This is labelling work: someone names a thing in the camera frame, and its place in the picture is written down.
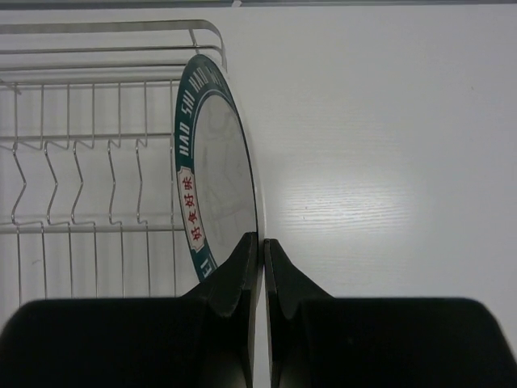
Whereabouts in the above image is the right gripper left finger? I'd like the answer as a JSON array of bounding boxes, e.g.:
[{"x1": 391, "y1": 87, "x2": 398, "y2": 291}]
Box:
[{"x1": 1, "y1": 232, "x2": 259, "y2": 387}]

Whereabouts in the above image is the green rimmed white plate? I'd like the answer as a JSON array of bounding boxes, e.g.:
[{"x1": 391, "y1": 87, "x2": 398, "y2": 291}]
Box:
[{"x1": 173, "y1": 54, "x2": 264, "y2": 281}]

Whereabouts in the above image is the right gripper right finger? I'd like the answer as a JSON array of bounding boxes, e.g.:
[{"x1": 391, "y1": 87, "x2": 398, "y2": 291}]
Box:
[{"x1": 264, "y1": 239, "x2": 516, "y2": 387}]

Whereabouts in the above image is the metal wire dish rack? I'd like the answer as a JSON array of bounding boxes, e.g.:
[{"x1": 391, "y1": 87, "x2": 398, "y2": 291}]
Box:
[{"x1": 1, "y1": 19, "x2": 226, "y2": 311}]

